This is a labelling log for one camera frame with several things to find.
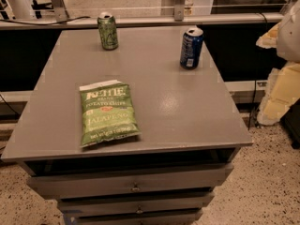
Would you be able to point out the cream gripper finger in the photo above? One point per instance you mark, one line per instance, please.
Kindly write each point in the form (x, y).
(283, 85)

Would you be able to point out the green soda can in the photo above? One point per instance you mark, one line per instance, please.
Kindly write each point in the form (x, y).
(107, 31)

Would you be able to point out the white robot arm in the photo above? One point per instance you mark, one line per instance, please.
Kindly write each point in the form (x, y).
(292, 17)

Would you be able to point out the blue soda can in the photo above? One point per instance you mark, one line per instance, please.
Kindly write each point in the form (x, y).
(191, 48)

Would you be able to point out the grey drawer cabinet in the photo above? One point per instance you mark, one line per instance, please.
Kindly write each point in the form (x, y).
(190, 131)

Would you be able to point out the green jalapeno chips bag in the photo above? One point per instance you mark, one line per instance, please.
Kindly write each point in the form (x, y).
(107, 112)

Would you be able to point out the grey metal railing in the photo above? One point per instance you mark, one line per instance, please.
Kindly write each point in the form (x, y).
(62, 20)

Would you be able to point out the white pipe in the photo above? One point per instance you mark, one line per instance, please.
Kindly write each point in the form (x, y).
(22, 9)

